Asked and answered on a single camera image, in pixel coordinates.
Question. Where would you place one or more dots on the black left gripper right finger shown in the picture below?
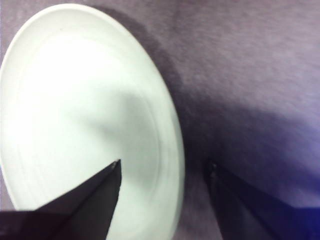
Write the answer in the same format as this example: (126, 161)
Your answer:
(250, 212)

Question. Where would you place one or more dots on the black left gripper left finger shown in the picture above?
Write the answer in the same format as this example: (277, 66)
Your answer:
(75, 215)

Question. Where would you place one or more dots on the green plate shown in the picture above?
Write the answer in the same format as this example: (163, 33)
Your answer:
(75, 100)

